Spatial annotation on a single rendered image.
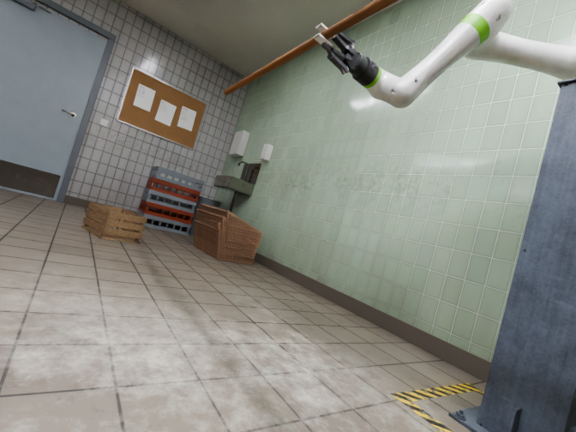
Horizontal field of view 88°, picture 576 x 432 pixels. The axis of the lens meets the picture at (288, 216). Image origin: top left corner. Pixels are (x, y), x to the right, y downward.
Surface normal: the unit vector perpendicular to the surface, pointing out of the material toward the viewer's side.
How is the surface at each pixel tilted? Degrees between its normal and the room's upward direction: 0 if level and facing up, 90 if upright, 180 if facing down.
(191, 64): 90
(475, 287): 90
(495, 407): 90
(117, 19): 90
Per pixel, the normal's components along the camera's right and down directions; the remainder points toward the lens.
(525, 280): -0.79, -0.25
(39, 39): 0.57, 0.13
